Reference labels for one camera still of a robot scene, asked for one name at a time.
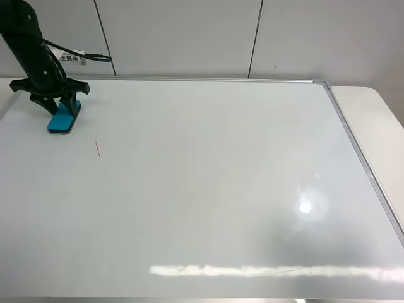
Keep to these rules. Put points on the white whiteboard with aluminium frame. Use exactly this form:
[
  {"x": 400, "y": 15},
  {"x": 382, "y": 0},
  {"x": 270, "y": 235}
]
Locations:
[{"x": 182, "y": 188}]

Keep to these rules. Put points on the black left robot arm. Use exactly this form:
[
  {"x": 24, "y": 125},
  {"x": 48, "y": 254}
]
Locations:
[{"x": 20, "y": 31}]

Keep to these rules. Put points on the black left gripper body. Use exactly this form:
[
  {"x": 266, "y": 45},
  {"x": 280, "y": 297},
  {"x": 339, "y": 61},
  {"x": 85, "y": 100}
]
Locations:
[{"x": 50, "y": 88}]

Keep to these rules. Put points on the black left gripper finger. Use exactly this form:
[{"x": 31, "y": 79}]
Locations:
[
  {"x": 70, "y": 102},
  {"x": 45, "y": 102}
]

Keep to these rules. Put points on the blue whiteboard eraser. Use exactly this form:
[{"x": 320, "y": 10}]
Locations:
[{"x": 62, "y": 122}]

